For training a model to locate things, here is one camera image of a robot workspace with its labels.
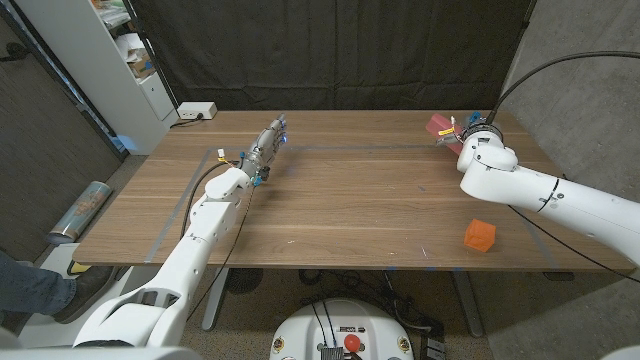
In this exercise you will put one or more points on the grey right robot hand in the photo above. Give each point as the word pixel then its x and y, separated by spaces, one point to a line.
pixel 475 127

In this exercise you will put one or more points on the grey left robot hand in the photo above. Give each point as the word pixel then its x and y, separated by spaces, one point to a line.
pixel 264 150

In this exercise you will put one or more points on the red rectangular block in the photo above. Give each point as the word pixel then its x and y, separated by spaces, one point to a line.
pixel 440 124

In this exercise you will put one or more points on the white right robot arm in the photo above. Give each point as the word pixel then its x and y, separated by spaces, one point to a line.
pixel 550 195

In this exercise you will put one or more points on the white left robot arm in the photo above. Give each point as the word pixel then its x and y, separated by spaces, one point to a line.
pixel 215 215

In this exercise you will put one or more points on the orange block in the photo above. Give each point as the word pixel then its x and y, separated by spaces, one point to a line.
pixel 479 236

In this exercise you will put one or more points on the white power strip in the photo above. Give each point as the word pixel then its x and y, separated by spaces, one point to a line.
pixel 196 110

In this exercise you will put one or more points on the black backdrop stand pole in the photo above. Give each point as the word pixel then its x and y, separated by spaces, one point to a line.
pixel 167 86

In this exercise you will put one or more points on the black backdrop curtain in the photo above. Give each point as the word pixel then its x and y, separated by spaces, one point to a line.
pixel 330 50

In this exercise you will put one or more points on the black round fan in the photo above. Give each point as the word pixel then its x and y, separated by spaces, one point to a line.
pixel 245 280

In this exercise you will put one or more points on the cardboard box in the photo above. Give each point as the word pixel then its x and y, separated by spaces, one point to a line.
pixel 141 65

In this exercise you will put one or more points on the grey table leg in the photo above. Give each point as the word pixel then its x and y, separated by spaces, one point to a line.
pixel 215 300
pixel 467 305

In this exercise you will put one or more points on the white paper stack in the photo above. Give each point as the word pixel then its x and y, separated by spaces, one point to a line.
pixel 129 45

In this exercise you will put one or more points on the white shelf cabinet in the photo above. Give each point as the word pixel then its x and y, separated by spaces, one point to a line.
pixel 100 75

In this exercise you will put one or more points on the white robot torso base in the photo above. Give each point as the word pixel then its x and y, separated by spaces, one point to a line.
pixel 340 320

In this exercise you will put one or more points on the printed cylindrical can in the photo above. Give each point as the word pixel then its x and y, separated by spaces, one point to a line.
pixel 80 212

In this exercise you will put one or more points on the red emergency stop button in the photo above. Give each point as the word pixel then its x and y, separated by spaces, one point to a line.
pixel 352 343

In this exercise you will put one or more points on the black power brick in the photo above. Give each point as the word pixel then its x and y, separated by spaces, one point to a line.
pixel 433 345

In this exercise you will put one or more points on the white robot chest shell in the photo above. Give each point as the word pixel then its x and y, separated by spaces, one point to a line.
pixel 175 354

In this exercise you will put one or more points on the dark shoe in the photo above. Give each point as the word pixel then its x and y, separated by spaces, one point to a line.
pixel 85 292

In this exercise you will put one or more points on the white floor board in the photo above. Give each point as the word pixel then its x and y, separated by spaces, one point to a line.
pixel 55 257

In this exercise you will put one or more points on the person's leg in jeans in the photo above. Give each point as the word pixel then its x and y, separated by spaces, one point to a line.
pixel 30 287

